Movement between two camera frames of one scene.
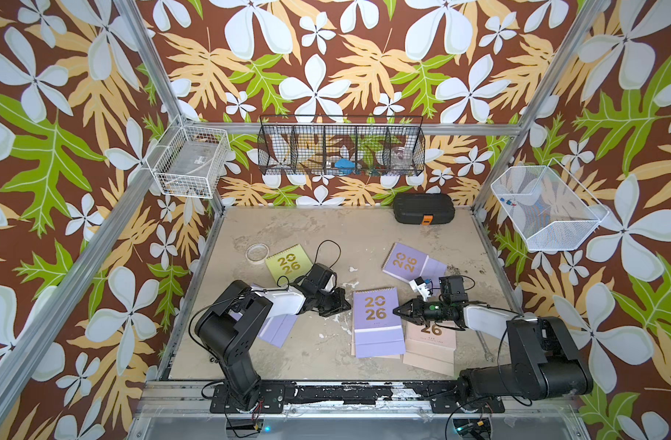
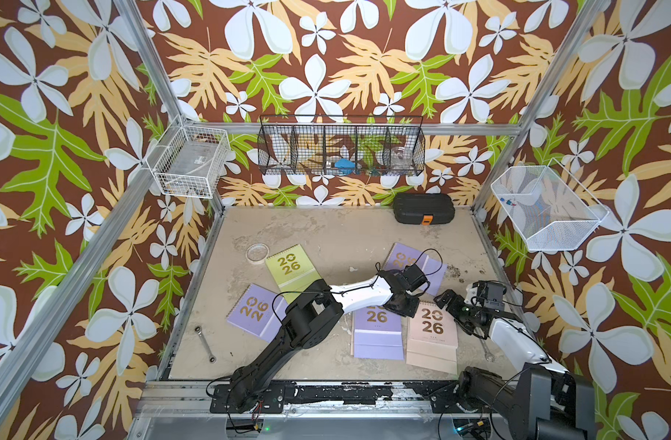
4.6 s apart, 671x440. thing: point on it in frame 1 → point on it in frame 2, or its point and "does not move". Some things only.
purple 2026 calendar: [378, 331] does not move
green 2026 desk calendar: [289, 266] does not move
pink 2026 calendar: [430, 347] does not move
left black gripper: [339, 303] → [411, 313]
